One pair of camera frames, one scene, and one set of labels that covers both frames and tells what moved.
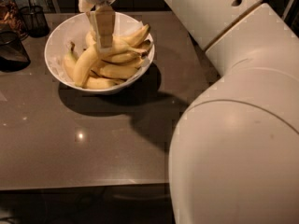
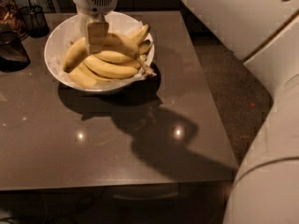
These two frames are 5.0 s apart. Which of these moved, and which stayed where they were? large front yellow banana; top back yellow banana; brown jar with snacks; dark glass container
Moved: large front yellow banana
Stayed: dark glass container; brown jar with snacks; top back yellow banana
